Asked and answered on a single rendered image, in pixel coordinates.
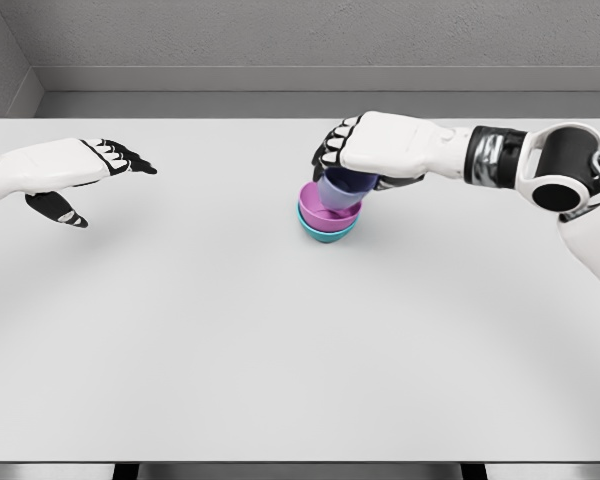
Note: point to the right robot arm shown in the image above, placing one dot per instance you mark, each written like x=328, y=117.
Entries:
x=540, y=170

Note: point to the lavender cup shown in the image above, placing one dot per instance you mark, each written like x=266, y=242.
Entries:
x=337, y=194

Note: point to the pink bowl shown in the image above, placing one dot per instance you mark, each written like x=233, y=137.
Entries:
x=312, y=207

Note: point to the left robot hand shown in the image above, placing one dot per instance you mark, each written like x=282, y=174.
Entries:
x=65, y=162

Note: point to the teal bowl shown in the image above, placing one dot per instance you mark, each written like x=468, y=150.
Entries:
x=325, y=235

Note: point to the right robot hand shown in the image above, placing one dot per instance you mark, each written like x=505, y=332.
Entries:
x=385, y=145

